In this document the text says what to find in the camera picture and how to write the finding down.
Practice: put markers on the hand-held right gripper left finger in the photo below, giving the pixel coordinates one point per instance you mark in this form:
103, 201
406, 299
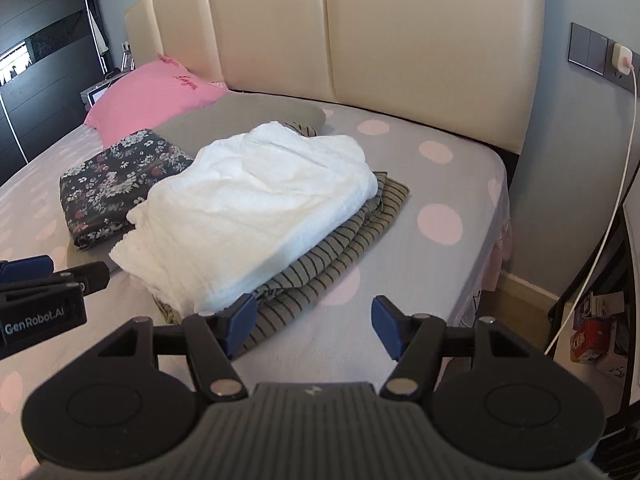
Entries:
241, 324

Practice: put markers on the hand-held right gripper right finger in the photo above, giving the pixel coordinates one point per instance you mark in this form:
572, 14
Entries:
386, 327

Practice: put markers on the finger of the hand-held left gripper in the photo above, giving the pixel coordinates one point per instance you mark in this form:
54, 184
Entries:
87, 276
27, 266

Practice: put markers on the white crinkle cotton garment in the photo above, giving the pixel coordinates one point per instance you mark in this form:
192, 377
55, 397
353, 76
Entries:
250, 210

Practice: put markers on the olive striped folded garment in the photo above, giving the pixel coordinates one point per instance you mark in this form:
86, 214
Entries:
345, 245

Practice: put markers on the dark floral folded garment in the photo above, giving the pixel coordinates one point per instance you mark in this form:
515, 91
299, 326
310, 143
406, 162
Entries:
115, 180

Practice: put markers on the grey pink-dotted bed sheet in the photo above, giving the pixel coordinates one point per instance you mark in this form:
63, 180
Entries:
440, 170

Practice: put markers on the silver bedside box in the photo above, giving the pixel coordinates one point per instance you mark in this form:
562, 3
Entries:
97, 92

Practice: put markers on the pink pillow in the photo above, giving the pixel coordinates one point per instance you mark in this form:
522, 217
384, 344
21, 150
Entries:
150, 95

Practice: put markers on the black wardrobe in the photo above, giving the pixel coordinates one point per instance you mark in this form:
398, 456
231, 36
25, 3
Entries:
40, 60

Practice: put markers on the red small box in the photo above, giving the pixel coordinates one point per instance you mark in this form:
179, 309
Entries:
592, 340

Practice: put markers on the grey folded cloth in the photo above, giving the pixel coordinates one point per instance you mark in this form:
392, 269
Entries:
230, 115

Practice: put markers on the dark side shelf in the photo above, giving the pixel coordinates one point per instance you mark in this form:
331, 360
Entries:
617, 270

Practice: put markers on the cream padded headboard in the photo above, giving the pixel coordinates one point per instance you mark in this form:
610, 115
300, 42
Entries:
400, 35

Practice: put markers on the white plug charger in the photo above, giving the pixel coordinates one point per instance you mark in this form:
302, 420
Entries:
621, 59

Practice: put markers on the grey wall switch panel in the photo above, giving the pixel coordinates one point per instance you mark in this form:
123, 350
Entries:
587, 52

